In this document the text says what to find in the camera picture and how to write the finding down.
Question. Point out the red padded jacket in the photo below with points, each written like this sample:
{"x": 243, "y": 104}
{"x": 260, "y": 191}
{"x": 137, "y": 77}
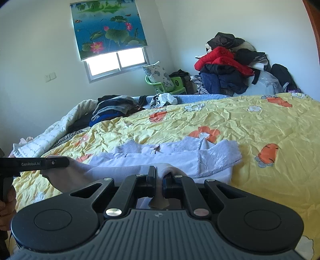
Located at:
{"x": 220, "y": 58}

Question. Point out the white printed plastic bag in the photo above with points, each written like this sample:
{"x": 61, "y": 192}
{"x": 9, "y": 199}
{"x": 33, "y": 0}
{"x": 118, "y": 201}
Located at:
{"x": 166, "y": 98}

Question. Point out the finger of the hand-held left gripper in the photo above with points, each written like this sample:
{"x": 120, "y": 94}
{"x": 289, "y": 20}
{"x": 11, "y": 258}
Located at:
{"x": 58, "y": 162}

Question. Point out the checked cloth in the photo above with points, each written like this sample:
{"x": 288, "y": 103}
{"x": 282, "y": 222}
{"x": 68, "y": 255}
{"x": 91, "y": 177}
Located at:
{"x": 198, "y": 85}

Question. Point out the person's left hand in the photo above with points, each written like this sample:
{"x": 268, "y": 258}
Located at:
{"x": 7, "y": 207}

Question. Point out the green plastic chair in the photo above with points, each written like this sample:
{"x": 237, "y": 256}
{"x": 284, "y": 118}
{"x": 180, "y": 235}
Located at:
{"x": 178, "y": 85}

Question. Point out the white wall switch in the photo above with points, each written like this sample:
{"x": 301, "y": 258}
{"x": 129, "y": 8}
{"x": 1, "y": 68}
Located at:
{"x": 51, "y": 77}

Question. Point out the lavender long-sleeve shirt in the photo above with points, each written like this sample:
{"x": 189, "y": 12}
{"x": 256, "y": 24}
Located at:
{"x": 175, "y": 162}

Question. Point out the dark bag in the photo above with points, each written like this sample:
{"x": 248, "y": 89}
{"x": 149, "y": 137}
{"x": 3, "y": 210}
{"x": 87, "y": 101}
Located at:
{"x": 178, "y": 73}

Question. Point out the grey floral pillow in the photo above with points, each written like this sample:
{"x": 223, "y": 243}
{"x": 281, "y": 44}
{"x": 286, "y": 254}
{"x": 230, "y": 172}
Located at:
{"x": 157, "y": 73}

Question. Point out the light blue blanket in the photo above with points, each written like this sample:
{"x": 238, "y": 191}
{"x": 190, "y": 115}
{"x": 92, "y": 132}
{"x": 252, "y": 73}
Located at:
{"x": 200, "y": 96}

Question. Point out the black and grey garments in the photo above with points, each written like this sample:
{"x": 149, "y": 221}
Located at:
{"x": 252, "y": 58}

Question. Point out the zebra striped cloth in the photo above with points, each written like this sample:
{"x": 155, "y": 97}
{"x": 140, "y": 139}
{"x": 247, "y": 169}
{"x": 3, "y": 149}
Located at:
{"x": 67, "y": 138}

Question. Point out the lotus print roller blind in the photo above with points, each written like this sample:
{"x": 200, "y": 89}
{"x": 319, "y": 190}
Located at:
{"x": 107, "y": 30}

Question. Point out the white quilted blanket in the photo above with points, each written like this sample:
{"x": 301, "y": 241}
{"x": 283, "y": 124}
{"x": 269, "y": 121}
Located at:
{"x": 45, "y": 136}

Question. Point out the clear plastic bag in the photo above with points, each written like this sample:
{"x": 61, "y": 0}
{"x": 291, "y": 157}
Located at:
{"x": 270, "y": 82}

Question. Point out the pink cloth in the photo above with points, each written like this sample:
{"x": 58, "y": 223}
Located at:
{"x": 25, "y": 141}

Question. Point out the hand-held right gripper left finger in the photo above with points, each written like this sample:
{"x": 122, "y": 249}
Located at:
{"x": 150, "y": 176}

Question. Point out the black bag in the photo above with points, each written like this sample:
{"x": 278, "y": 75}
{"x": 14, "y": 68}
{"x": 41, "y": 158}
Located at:
{"x": 282, "y": 75}

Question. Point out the yellow carrot-print quilt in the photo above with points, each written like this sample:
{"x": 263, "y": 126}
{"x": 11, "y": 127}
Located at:
{"x": 250, "y": 130}

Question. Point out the black patterned garment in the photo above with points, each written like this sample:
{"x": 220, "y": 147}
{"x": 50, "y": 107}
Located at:
{"x": 225, "y": 40}

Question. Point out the brown wooden door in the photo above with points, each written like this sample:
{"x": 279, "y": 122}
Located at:
{"x": 316, "y": 30}

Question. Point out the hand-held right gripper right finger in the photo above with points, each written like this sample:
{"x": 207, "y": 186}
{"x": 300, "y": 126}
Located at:
{"x": 166, "y": 183}

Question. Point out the window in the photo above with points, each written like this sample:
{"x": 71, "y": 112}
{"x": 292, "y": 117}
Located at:
{"x": 105, "y": 65}

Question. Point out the black puffer jacket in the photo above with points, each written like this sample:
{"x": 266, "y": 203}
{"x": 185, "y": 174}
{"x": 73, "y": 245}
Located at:
{"x": 220, "y": 68}

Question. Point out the stack of folded dark clothes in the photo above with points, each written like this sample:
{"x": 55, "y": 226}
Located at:
{"x": 112, "y": 107}

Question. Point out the navy blue garment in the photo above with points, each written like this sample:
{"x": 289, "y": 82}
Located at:
{"x": 212, "y": 82}

